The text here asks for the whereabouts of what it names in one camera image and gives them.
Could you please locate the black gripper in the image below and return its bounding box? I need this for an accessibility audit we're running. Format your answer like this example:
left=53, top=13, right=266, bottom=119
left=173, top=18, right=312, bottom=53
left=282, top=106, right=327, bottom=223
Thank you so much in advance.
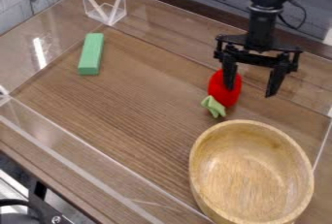
left=214, top=35, right=302, bottom=98

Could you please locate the red plush strawberry toy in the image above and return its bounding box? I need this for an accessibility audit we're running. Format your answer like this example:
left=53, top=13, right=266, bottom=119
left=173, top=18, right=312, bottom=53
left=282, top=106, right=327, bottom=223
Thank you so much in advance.
left=201, top=70, right=242, bottom=118

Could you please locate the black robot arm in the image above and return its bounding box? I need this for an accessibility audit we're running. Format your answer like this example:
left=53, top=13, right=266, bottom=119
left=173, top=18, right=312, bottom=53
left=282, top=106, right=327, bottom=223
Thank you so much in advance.
left=214, top=0, right=305, bottom=98

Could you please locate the wooden bowl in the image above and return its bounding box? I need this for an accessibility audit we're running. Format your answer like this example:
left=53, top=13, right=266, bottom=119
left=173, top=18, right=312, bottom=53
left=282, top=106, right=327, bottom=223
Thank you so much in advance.
left=187, top=119, right=313, bottom=224

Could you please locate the clear acrylic tray barrier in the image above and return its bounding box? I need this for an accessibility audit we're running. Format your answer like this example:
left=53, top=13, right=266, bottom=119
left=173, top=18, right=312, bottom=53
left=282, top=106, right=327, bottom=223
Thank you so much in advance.
left=0, top=0, right=332, bottom=224

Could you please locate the green rectangular block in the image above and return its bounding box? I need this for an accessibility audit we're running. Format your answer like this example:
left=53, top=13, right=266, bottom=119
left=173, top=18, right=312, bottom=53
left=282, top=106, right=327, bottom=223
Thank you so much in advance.
left=78, top=33, right=104, bottom=76

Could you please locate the clear acrylic corner stand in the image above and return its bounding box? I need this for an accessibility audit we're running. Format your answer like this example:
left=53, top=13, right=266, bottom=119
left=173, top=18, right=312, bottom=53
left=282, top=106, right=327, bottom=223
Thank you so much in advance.
left=83, top=0, right=127, bottom=26

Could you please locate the black table leg bracket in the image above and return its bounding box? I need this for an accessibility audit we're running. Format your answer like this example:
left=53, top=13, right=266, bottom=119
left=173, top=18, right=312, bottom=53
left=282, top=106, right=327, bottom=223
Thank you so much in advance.
left=28, top=181, right=74, bottom=224

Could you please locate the black cable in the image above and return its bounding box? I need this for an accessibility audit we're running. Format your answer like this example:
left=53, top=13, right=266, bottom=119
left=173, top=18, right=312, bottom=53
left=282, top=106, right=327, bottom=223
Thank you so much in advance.
left=0, top=198, right=36, bottom=224

